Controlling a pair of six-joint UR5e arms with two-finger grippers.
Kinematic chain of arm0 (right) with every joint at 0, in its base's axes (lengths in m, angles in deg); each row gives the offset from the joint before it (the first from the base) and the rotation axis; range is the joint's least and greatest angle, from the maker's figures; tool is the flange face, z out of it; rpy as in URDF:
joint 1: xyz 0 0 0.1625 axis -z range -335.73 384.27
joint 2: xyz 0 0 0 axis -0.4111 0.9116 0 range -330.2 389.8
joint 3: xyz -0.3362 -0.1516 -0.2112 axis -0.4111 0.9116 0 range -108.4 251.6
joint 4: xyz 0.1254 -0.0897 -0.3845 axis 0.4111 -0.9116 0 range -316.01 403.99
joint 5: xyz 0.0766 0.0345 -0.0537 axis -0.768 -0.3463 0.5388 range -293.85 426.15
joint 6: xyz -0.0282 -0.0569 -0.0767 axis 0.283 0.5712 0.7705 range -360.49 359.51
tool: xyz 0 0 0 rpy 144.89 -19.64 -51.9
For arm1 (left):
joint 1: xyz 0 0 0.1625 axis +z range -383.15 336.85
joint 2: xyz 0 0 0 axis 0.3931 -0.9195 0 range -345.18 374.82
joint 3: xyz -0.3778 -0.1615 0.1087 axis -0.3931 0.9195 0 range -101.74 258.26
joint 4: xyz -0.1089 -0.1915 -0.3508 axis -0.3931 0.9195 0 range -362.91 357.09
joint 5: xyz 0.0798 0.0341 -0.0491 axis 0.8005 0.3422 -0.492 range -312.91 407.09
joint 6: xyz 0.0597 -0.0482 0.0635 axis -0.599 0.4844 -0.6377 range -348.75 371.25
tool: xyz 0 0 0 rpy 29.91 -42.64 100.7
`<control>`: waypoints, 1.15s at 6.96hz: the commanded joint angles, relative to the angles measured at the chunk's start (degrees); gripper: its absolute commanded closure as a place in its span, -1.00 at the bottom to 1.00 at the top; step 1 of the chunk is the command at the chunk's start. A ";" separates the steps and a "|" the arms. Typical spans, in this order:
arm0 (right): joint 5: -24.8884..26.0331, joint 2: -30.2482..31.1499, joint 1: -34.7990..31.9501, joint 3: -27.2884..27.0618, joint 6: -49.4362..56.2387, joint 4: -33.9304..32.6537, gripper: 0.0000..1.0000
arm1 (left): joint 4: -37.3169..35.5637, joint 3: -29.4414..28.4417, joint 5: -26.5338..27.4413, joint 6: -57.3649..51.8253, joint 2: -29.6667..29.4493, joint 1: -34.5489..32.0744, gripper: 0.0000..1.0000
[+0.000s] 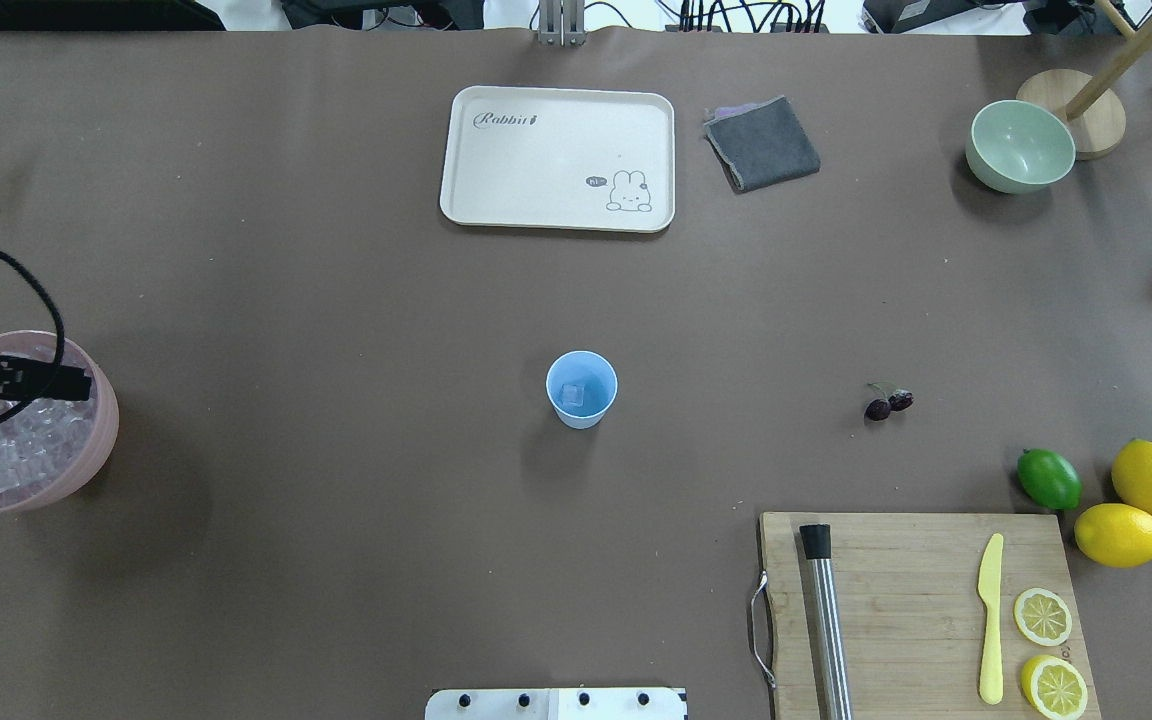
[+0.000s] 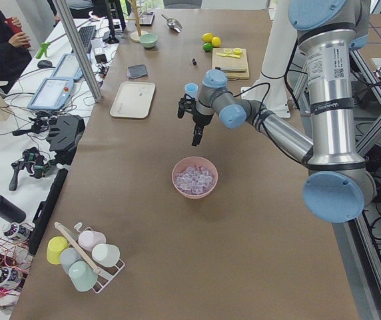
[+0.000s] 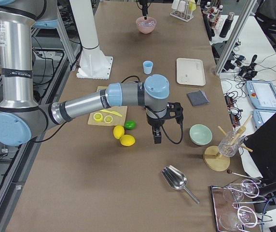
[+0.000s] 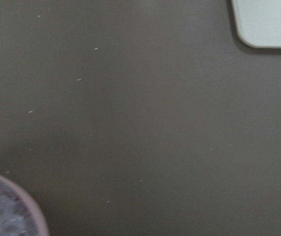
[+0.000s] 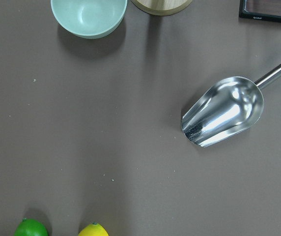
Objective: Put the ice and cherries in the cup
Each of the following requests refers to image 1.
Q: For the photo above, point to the clear ice cubes pile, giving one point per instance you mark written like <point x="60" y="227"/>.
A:
<point x="41" y="444"/>

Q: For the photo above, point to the ice cube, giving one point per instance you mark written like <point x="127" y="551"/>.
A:
<point x="572" y="396"/>

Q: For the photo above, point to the dark red cherry pair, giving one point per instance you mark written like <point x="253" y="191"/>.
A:
<point x="888" y="398"/>

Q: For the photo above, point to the light blue plastic cup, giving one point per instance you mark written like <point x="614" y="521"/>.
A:
<point x="599" y="377"/>

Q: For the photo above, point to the wooden cup stand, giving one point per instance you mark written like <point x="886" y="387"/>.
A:
<point x="1087" y="105"/>

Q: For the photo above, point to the pink bowl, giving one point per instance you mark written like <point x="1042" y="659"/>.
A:
<point x="95" y="457"/>

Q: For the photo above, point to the cream rabbit tray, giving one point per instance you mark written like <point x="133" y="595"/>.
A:
<point x="574" y="159"/>

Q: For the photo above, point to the grey folded cloth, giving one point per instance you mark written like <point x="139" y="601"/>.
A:
<point x="761" y="143"/>

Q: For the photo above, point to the steel muddler black tip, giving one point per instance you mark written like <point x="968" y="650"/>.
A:
<point x="829" y="638"/>

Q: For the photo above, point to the wooden cutting board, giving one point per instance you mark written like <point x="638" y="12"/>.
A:
<point x="911" y="618"/>

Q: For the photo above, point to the yellow plastic knife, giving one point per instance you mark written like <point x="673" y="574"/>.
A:
<point x="989" y="575"/>

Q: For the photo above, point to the mint green bowl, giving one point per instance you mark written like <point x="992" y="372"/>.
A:
<point x="1015" y="146"/>

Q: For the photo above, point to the green lime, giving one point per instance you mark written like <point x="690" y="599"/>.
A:
<point x="1049" y="479"/>

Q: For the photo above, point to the lemon slice upper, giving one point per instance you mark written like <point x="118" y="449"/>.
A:
<point x="1043" y="617"/>

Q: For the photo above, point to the lemon slice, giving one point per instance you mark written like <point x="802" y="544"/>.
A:
<point x="1054" y="687"/>
<point x="1043" y="617"/>

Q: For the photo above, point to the lemon slice lower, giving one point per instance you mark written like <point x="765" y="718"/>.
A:
<point x="1054" y="687"/>

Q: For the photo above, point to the whole yellow lemon near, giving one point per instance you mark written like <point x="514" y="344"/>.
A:
<point x="1115" y="535"/>

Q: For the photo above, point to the aluminium frame post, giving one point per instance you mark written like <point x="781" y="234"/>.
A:
<point x="561" y="23"/>

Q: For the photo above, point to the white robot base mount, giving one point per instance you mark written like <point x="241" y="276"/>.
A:
<point x="631" y="702"/>

